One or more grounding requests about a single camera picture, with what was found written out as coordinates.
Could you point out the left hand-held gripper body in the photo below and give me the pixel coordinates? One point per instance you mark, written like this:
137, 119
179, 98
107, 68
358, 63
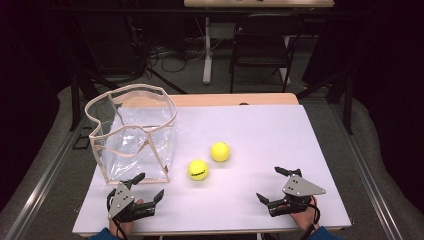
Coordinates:
120, 200

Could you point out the black metal stand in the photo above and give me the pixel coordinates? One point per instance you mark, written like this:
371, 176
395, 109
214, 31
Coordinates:
75, 100
348, 106

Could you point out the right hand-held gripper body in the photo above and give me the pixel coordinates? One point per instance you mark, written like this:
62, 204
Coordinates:
300, 187

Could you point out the yellow tennis ball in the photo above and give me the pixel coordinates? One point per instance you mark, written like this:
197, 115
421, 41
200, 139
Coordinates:
198, 170
220, 152

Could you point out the silver metal rail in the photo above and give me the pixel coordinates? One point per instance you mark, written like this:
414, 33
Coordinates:
370, 186
43, 180

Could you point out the white board table cover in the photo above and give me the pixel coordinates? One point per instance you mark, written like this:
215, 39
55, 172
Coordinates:
260, 133

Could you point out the person's left hand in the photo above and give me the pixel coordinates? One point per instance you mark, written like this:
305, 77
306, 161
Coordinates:
120, 229

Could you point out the white-legged desk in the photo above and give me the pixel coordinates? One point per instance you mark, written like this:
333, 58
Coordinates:
207, 60

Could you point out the black folding chair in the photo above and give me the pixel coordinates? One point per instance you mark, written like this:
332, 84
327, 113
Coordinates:
260, 50

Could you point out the clear plastic bag beige trim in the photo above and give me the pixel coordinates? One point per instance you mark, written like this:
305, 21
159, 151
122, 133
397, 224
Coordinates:
133, 156

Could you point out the person's right hand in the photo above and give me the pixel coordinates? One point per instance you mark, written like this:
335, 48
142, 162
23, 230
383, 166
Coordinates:
306, 218

